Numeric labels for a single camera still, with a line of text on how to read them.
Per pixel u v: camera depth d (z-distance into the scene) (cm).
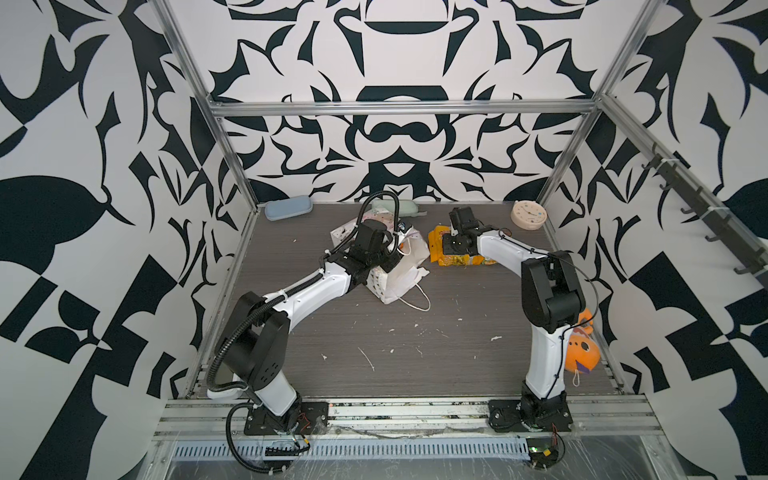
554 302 55
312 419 74
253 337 46
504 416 74
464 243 76
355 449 65
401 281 97
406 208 116
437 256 102
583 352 76
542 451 71
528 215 115
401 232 74
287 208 116
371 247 67
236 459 68
